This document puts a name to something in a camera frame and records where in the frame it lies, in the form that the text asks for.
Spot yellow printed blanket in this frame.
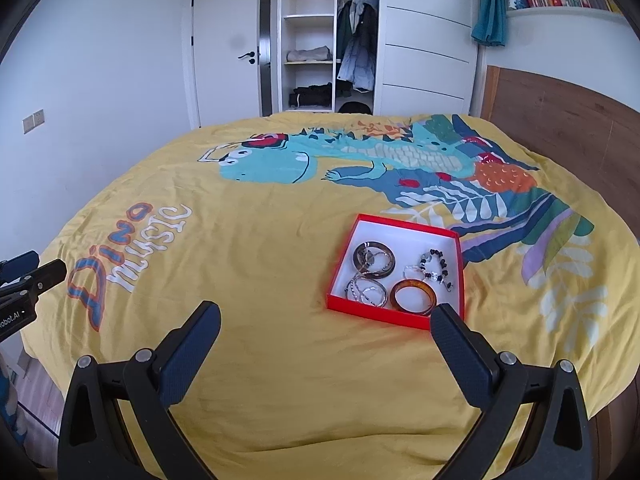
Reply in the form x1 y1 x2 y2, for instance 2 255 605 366
22 112 636 468

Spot white wardrobe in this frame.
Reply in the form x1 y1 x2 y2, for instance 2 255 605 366
277 0 481 117

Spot hanging jackets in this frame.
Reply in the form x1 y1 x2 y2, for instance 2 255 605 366
335 0 379 93

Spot dark brown bangle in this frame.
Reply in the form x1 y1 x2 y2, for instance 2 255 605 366
352 241 396 281

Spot white door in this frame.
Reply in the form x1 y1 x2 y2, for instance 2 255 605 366
191 0 262 130

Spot wooden headboard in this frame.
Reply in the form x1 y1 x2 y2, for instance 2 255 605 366
482 65 640 243

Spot silver chain necklace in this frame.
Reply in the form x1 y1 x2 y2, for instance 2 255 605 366
345 272 372 302

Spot amber bangle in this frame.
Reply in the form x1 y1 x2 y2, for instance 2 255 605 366
390 280 437 317

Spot teal curtain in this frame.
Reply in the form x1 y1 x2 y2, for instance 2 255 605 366
471 0 509 47

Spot dark folded clothes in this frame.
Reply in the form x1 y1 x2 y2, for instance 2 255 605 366
289 82 334 110

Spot red jewelry box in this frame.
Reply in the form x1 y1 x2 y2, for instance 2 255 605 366
326 213 467 332

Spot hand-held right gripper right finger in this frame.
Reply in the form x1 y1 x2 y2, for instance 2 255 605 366
430 304 593 480

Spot twisted silver bangle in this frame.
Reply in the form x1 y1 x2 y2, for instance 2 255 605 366
357 282 388 307

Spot light folded clothes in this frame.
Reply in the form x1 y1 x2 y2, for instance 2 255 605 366
286 46 333 64

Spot beaded stone bracelet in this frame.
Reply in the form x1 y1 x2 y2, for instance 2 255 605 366
419 249 456 292

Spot wall light switch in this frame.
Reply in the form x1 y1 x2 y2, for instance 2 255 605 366
22 109 47 135

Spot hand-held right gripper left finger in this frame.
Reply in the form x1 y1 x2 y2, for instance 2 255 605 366
57 301 223 480

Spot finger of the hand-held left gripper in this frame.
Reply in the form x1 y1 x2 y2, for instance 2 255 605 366
0 259 67 306
0 251 40 286

